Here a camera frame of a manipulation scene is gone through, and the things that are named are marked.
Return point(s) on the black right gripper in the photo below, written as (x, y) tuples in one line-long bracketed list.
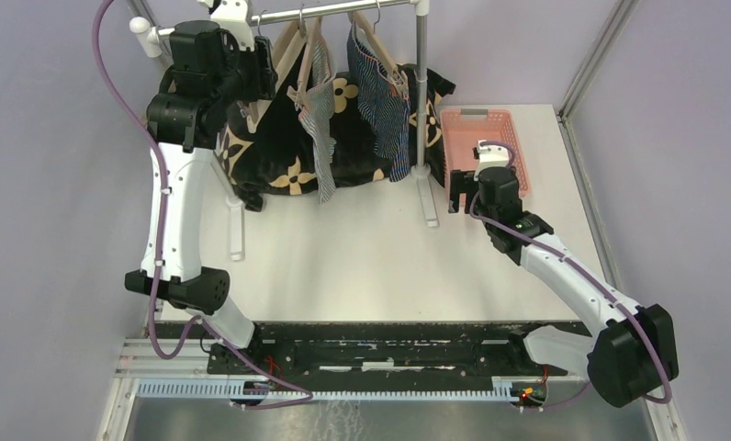
[(461, 182)]

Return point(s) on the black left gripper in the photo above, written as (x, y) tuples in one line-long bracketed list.
[(264, 84)]

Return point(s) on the beige clip hanger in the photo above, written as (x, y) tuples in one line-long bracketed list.
[(285, 53)]

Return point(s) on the black underwear cream waistband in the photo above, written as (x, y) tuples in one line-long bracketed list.
[(276, 159)]

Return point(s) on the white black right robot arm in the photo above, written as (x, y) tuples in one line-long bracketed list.
[(630, 351)]

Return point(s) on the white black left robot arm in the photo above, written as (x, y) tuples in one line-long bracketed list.
[(211, 71)]

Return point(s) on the beige hanger with striped underwear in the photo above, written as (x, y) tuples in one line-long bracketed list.
[(299, 93)]

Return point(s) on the grey white striped underwear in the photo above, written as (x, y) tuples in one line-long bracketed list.
[(316, 120)]

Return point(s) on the navy striped underwear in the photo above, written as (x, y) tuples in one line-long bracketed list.
[(382, 103)]

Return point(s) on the beige hanger with navy underwear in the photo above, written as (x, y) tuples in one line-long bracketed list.
[(381, 48)]

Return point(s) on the pink plastic basket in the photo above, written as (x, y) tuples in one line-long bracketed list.
[(462, 129)]

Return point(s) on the black floral blanket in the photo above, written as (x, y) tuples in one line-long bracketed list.
[(354, 162)]

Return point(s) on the silver white clothes rack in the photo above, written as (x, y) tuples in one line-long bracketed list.
[(150, 36)]

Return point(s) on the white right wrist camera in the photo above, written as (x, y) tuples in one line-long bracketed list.
[(492, 154)]

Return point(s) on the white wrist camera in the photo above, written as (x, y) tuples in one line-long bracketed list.
[(492, 154), (235, 17)]

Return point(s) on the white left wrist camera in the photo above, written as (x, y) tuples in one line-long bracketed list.
[(235, 17)]

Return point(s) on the light blue cable duct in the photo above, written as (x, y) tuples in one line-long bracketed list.
[(253, 388)]

